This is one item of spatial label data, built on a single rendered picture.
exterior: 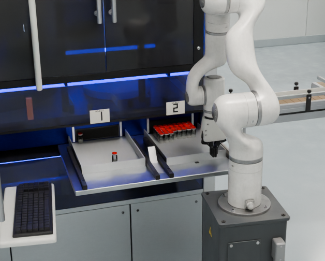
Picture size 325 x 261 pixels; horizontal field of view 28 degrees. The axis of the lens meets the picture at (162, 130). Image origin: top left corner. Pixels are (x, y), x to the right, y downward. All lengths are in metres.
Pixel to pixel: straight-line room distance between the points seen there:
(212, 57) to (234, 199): 0.55
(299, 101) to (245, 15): 1.09
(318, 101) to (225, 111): 1.18
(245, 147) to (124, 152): 0.71
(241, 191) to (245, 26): 0.57
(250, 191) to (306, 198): 2.09
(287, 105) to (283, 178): 1.47
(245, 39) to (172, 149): 0.74
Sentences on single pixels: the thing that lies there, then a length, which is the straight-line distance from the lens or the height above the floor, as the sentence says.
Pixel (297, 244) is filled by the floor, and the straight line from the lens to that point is 3.85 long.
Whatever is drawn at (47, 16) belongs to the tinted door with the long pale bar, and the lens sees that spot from 2.66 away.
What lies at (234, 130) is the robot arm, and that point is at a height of 1.18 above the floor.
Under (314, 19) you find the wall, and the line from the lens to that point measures 8.43.
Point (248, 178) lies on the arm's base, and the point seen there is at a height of 0.99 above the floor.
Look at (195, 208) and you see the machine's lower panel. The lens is 3.11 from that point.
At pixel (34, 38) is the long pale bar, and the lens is 2.59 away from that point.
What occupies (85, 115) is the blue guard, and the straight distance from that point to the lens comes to 2.78.
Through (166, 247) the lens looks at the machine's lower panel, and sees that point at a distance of 3.16.
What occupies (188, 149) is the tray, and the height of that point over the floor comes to 0.88.
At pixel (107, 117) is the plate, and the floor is 1.01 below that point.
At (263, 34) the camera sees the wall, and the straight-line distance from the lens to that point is 8.14.
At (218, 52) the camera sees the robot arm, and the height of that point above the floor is 1.35.
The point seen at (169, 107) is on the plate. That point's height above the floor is 1.03.
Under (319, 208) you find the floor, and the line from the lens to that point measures 4.26.
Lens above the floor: 1.97
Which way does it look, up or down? 21 degrees down
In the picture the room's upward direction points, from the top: 1 degrees counter-clockwise
